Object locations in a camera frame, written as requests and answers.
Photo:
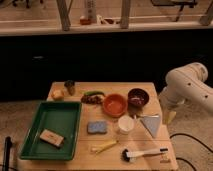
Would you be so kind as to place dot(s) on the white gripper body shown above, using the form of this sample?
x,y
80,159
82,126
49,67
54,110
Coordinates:
x,y
168,110

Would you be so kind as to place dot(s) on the blue sponge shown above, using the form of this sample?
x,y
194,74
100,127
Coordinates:
x,y
97,127

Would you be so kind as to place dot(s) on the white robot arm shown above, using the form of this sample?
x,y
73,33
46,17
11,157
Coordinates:
x,y
185,83

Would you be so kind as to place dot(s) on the grey triangular cloth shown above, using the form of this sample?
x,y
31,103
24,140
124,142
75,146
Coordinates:
x,y
151,123

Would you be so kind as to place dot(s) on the dark red bowl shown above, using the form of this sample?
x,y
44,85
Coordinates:
x,y
138,97

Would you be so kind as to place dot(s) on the white cup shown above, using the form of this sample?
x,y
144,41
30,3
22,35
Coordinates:
x,y
125,124

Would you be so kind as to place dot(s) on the orange bowl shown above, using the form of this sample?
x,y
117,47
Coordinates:
x,y
114,105

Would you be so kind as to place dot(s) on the green pepper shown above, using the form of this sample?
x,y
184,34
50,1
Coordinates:
x,y
91,93

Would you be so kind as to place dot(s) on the yellow stick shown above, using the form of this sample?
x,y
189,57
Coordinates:
x,y
99,148

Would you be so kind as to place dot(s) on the brown food pile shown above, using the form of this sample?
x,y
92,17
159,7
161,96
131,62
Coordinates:
x,y
95,99

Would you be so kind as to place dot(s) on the dark metal cup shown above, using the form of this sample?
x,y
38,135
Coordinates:
x,y
70,86

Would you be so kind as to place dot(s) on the green plastic tray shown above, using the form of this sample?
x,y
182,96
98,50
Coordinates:
x,y
63,119

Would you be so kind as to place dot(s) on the yellow round fruit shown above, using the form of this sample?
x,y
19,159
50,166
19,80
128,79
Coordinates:
x,y
57,95

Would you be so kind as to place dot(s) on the wooden block in tray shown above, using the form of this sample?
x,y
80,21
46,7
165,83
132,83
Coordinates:
x,y
52,138

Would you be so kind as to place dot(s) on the red object on shelf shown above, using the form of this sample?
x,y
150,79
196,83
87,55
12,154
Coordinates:
x,y
84,21

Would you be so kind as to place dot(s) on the black pole at left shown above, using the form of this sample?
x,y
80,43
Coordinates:
x,y
6,156

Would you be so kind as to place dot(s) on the white handled dish brush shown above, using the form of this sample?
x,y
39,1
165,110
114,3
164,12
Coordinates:
x,y
128,156

